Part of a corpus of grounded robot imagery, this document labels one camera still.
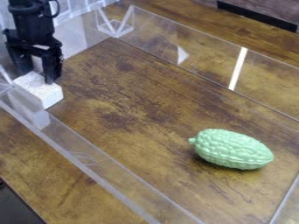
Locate white speckled rectangular block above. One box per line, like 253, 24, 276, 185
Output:
14, 72, 65, 109

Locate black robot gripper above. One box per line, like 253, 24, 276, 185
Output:
3, 0, 65, 84

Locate green bumpy bitter gourd toy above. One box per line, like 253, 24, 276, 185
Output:
189, 129, 276, 170

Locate clear acrylic tray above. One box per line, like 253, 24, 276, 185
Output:
0, 5, 299, 224

